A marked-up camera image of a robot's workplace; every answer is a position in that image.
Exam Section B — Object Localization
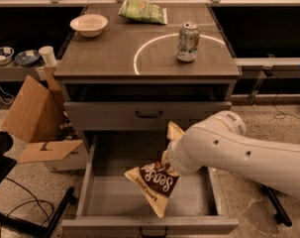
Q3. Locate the black stand leg right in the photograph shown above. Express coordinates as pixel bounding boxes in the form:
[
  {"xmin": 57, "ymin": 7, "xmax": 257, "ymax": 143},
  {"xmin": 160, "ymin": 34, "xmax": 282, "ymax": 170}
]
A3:
[{"xmin": 260, "ymin": 184, "xmax": 292, "ymax": 227}]

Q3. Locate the green chip bag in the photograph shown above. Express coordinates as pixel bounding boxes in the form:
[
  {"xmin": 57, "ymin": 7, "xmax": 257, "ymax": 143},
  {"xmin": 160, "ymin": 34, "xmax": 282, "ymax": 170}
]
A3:
[{"xmin": 118, "ymin": 0, "xmax": 167, "ymax": 25}]

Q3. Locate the white box under cardboard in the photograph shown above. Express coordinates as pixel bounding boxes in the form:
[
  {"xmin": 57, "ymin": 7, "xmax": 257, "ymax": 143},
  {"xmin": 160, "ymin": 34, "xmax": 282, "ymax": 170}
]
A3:
[{"xmin": 44, "ymin": 144, "xmax": 88, "ymax": 172}]

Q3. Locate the open middle grey drawer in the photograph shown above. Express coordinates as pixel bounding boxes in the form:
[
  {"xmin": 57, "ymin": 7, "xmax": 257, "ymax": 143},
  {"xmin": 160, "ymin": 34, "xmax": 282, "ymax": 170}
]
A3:
[{"xmin": 62, "ymin": 131, "xmax": 239, "ymax": 238}]

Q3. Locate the grey shelf rail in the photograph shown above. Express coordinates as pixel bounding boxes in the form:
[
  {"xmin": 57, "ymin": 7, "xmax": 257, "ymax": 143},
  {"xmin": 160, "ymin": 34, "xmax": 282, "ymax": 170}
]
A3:
[{"xmin": 233, "ymin": 58, "xmax": 300, "ymax": 105}]

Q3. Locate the blue bowl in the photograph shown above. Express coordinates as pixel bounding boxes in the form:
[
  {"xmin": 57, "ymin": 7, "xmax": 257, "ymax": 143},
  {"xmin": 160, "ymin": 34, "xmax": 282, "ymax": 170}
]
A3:
[
  {"xmin": 14, "ymin": 50, "xmax": 41, "ymax": 67},
  {"xmin": 0, "ymin": 47, "xmax": 14, "ymax": 65}
]

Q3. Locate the blue bowl right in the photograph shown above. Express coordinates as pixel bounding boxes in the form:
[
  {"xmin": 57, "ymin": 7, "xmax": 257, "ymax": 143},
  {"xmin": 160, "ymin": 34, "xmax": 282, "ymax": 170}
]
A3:
[{"xmin": 14, "ymin": 50, "xmax": 41, "ymax": 67}]

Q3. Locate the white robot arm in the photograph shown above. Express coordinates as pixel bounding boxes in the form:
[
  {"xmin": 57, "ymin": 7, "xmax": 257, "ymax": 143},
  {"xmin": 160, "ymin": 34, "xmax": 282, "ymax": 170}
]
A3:
[{"xmin": 166, "ymin": 111, "xmax": 300, "ymax": 199}]

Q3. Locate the blue bowl left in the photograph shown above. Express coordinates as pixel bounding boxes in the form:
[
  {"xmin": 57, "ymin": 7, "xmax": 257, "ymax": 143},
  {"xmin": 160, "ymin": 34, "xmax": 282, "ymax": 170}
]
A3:
[{"xmin": 0, "ymin": 47, "xmax": 14, "ymax": 65}]

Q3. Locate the black chair seat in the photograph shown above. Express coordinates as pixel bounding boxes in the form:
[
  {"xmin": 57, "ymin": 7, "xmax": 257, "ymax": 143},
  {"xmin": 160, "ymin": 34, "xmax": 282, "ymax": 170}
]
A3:
[{"xmin": 0, "ymin": 131, "xmax": 17, "ymax": 182}]

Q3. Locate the black cable on floor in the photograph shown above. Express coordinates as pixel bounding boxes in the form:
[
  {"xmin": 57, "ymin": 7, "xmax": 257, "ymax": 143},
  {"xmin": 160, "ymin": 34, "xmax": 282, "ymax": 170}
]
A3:
[{"xmin": 0, "ymin": 176, "xmax": 55, "ymax": 238}]

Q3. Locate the brown chip bag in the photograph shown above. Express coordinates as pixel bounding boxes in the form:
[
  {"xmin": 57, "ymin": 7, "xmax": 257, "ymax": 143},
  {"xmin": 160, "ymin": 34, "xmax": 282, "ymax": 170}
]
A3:
[{"xmin": 125, "ymin": 162, "xmax": 179, "ymax": 218}]

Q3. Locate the white paper cup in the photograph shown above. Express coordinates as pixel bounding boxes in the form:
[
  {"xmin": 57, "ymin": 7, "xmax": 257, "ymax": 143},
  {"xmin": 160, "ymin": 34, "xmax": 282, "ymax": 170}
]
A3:
[{"xmin": 39, "ymin": 46, "xmax": 56, "ymax": 66}]

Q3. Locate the black stand leg left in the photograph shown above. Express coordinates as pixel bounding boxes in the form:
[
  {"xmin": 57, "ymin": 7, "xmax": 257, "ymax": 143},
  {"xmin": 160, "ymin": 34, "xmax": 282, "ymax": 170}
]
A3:
[{"xmin": 0, "ymin": 186, "xmax": 76, "ymax": 238}]

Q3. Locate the white bowl on cabinet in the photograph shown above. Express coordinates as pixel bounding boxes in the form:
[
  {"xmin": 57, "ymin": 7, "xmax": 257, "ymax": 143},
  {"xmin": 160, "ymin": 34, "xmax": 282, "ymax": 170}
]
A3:
[{"xmin": 70, "ymin": 14, "xmax": 108, "ymax": 38}]

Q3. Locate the upper grey drawer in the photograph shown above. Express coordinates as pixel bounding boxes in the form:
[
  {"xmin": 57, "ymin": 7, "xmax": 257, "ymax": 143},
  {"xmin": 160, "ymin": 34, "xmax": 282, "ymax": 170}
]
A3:
[{"xmin": 64, "ymin": 101, "xmax": 232, "ymax": 131}]

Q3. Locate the black stand leg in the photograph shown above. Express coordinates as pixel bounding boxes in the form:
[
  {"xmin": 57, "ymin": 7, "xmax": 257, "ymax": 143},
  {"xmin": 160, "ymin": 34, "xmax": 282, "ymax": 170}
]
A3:
[
  {"xmin": 260, "ymin": 184, "xmax": 292, "ymax": 227},
  {"xmin": 0, "ymin": 186, "xmax": 76, "ymax": 238}
]

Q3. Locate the grey drawer cabinet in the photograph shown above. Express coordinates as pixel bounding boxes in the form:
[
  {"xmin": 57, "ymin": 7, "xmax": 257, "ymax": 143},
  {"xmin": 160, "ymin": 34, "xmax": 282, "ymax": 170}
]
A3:
[{"xmin": 53, "ymin": 2, "xmax": 243, "ymax": 151}]

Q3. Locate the soda can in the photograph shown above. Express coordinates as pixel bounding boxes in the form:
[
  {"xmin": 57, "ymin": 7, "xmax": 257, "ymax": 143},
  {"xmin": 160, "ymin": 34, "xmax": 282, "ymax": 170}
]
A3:
[{"xmin": 177, "ymin": 21, "xmax": 200, "ymax": 62}]

